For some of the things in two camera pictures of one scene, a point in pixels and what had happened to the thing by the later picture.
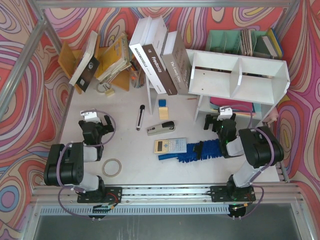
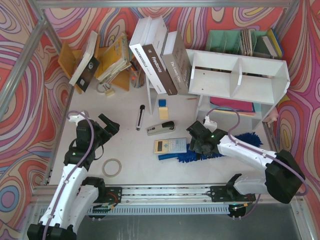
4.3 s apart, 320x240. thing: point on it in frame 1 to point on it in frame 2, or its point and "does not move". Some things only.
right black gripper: (219, 122) to (196, 137)
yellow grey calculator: (170, 145) does not move
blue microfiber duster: (210, 149) does not move
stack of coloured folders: (238, 106) does not move
